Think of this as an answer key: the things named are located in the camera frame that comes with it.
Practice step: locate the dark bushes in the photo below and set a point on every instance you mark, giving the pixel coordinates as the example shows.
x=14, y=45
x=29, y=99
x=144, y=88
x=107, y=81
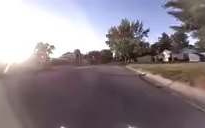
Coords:
x=100, y=56

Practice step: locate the large green tree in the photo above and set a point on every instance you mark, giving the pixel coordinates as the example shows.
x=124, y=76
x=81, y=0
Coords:
x=126, y=40

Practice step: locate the grey asphalt road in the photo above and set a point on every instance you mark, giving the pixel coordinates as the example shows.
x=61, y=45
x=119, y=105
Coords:
x=90, y=100

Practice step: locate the small tree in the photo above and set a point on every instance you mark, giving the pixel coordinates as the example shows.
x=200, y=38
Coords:
x=43, y=51

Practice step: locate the white house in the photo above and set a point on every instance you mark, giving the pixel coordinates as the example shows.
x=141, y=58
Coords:
x=165, y=55

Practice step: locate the dark trees behind house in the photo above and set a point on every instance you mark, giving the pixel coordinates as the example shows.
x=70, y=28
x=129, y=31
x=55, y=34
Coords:
x=165, y=41

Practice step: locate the pale concrete kerb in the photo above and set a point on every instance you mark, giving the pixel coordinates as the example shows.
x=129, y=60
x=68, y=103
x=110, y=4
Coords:
x=176, y=87

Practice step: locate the grass lawn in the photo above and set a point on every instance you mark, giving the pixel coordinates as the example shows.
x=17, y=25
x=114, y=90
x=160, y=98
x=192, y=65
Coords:
x=183, y=71

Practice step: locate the overhanging tree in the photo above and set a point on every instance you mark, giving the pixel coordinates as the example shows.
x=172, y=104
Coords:
x=196, y=16

